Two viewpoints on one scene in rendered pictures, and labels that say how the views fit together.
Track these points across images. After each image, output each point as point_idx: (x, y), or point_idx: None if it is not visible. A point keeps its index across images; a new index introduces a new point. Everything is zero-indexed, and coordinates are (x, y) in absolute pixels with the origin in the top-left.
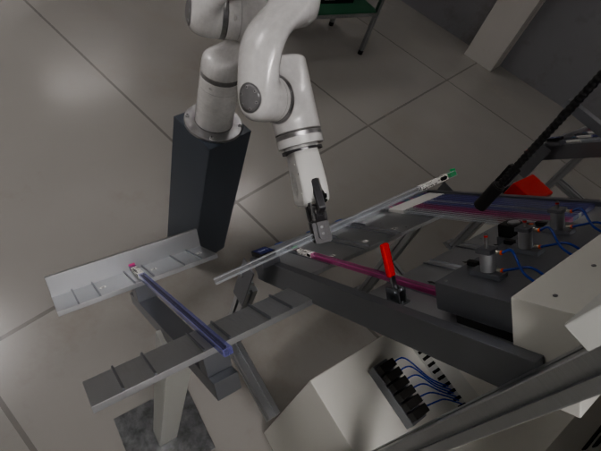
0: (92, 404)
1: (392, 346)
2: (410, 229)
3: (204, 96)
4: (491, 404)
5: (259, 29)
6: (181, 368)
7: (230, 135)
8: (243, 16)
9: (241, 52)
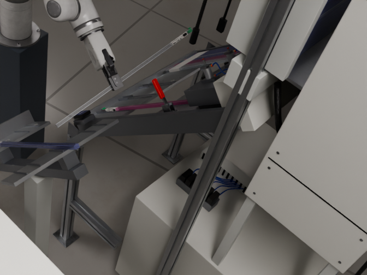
0: (13, 182)
1: (190, 165)
2: (182, 78)
3: (6, 12)
4: (215, 137)
5: None
6: (53, 161)
7: (33, 40)
8: None
9: None
